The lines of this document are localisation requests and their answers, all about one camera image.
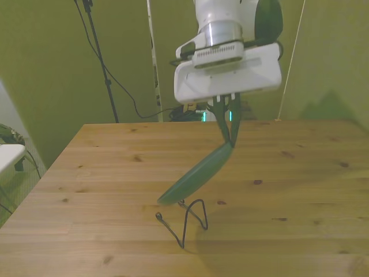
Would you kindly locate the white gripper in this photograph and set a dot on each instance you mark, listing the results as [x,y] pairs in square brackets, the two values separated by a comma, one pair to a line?
[230,78]

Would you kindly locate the green plate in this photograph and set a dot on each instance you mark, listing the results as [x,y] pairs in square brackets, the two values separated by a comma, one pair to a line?
[199,173]

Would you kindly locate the white vertical partition strip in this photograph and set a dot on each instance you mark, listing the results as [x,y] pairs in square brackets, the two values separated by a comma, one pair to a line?
[154,57]

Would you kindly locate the camouflage fabric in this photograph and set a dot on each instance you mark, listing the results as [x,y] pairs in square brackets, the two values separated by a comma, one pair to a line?
[10,135]

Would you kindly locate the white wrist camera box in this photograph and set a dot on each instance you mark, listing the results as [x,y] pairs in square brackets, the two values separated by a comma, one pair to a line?
[219,56]

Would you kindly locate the black camera stand pole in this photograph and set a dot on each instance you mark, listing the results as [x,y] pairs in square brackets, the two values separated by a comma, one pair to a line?
[99,57]

